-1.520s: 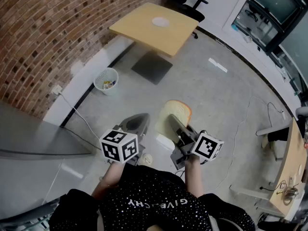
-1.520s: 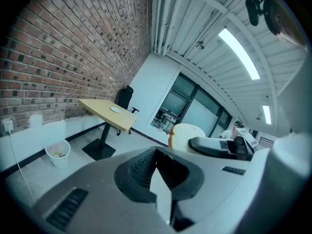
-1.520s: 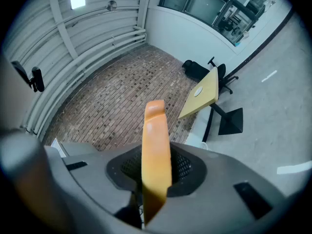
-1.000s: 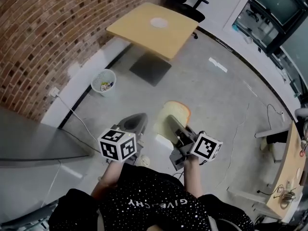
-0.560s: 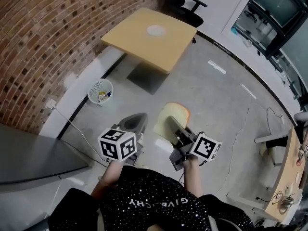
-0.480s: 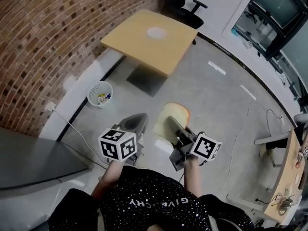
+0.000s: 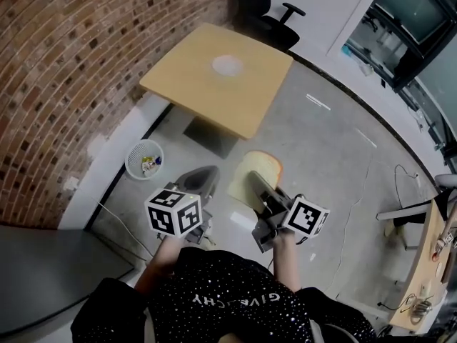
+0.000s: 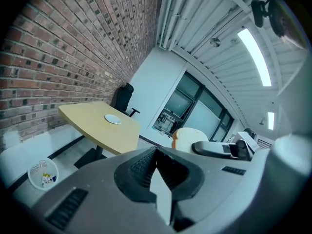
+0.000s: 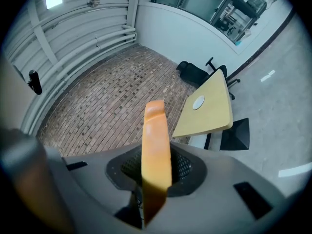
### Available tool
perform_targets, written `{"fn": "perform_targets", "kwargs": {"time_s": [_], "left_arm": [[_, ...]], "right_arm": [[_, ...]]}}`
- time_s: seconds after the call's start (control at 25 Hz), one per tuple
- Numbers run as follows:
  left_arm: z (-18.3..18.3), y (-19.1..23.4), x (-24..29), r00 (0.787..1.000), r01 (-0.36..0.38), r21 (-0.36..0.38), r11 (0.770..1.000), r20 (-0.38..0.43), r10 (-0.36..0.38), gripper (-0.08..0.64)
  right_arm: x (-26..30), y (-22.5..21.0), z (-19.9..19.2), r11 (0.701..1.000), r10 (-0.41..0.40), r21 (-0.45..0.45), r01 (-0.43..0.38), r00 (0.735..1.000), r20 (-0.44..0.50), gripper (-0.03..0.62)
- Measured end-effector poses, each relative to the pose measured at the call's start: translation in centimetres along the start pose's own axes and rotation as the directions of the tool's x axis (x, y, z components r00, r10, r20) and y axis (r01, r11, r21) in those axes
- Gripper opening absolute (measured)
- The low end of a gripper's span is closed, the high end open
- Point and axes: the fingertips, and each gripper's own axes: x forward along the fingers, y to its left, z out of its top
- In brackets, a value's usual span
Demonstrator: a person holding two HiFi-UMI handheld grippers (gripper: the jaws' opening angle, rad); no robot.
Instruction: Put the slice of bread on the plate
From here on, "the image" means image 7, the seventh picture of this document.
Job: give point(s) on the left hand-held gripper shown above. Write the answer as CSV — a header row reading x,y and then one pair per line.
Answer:
x,y
168,211

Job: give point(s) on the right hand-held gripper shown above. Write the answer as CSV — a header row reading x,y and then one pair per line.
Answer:
x,y
307,218

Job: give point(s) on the slice of bread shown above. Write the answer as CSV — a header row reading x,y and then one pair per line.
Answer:
x,y
262,164

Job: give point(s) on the white round plate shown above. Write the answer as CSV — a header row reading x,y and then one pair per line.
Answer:
x,y
228,65

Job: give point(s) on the person's right forearm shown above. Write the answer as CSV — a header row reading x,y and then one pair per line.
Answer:
x,y
287,266

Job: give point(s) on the person's left forearm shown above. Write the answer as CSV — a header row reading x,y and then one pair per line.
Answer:
x,y
160,263

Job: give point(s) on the white mesh waste basket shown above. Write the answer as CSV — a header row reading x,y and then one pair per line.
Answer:
x,y
143,161

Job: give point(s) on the light wooden square table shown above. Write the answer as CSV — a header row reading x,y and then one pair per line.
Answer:
x,y
214,98

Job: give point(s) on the black sparkly shirt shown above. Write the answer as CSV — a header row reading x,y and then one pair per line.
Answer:
x,y
221,298

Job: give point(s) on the black office chair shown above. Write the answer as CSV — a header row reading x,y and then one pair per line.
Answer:
x,y
275,25

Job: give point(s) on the grey desk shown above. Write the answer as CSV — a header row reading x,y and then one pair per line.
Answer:
x,y
53,273

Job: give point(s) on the light wooden workbench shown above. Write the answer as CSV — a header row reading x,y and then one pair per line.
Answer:
x,y
425,263

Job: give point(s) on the black framed glass window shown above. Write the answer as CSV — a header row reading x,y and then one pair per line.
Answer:
x,y
410,20

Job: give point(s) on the white wall socket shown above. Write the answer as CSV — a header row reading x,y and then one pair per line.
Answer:
x,y
72,183

